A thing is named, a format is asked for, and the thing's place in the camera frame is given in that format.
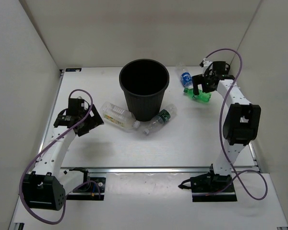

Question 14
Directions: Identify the green plastic bottle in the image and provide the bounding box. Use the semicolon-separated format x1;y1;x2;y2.
183;88;212;103

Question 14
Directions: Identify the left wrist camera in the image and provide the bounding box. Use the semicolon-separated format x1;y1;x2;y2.
66;98;86;116

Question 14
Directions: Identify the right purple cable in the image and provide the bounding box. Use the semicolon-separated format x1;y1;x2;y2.
205;48;269;201

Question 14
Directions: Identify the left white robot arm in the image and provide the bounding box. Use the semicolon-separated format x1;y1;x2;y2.
19;99;104;211

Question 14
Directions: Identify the yellow label clear bottle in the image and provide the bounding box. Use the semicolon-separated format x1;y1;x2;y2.
101;102;141;130

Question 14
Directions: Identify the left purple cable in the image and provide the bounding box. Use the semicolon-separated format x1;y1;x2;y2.
19;89;94;225

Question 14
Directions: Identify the purple cable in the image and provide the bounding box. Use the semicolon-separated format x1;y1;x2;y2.
205;48;269;201
19;89;94;225

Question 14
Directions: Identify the left black table label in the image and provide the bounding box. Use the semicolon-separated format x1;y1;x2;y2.
65;68;82;72

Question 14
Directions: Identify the aluminium rail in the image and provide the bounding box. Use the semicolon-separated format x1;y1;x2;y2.
60;167;261;174

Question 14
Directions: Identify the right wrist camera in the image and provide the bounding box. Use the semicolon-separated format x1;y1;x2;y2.
200;58;230;76

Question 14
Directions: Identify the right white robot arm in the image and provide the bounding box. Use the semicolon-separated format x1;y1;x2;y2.
192;73;261;192

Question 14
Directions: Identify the green label clear bottle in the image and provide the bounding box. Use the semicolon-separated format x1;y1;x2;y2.
144;104;177;135

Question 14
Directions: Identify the blue label clear bottle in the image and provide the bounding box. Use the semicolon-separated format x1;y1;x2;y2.
176;63;192;88

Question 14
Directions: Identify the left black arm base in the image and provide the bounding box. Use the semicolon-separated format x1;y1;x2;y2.
66;168;106;201

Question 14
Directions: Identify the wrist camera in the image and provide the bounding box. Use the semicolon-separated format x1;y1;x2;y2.
200;58;230;76
66;98;86;116

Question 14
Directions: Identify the black ribbed plastic bin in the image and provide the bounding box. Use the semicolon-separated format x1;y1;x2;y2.
119;59;169;122

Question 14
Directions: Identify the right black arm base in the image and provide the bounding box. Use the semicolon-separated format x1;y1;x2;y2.
178;166;237;203

